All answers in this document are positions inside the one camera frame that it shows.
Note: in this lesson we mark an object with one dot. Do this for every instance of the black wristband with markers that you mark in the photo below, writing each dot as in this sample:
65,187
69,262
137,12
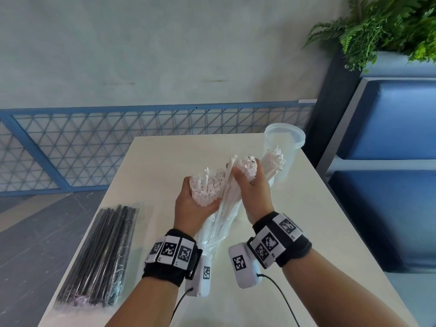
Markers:
279,240
170,255

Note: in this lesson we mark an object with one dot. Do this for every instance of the green fern plant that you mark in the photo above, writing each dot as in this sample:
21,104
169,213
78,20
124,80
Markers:
374,27

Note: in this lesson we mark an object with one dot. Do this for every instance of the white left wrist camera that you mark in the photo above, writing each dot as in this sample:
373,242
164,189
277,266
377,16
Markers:
199,277

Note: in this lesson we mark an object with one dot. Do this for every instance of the beige table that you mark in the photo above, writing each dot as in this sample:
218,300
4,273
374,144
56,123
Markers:
323,217

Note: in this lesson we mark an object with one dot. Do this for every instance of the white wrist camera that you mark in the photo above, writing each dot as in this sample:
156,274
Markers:
243,267
199,277

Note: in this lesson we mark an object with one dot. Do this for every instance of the pack of black straws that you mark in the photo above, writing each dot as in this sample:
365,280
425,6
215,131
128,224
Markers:
98,255

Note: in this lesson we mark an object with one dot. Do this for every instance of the bunch of white straws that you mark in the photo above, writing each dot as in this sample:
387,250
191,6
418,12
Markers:
272,160
247,165

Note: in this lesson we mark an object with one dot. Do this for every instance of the person's left hand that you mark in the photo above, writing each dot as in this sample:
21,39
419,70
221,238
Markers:
185,214

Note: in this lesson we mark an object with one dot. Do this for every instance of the blue bench cushion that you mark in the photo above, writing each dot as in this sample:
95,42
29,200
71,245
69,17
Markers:
385,217
391,119

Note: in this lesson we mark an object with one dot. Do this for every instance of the black right wristband with markers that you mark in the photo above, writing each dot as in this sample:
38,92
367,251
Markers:
279,240

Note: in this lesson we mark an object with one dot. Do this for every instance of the person's right hand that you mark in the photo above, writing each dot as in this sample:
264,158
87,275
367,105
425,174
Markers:
257,200

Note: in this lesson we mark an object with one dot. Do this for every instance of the blue mesh fence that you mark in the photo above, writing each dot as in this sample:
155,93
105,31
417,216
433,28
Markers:
85,143

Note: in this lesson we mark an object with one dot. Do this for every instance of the black left wristband with markers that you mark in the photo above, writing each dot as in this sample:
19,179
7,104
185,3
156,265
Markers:
170,255

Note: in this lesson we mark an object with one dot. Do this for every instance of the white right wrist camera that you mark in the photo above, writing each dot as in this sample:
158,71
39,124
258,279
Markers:
243,267

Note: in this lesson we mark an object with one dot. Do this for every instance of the black pillar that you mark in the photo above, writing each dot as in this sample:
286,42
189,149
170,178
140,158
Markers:
332,112

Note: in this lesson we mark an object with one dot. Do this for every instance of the pale planter box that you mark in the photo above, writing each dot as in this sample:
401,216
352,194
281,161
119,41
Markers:
395,64

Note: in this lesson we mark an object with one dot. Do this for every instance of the person's left forearm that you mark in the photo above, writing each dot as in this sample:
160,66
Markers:
143,306

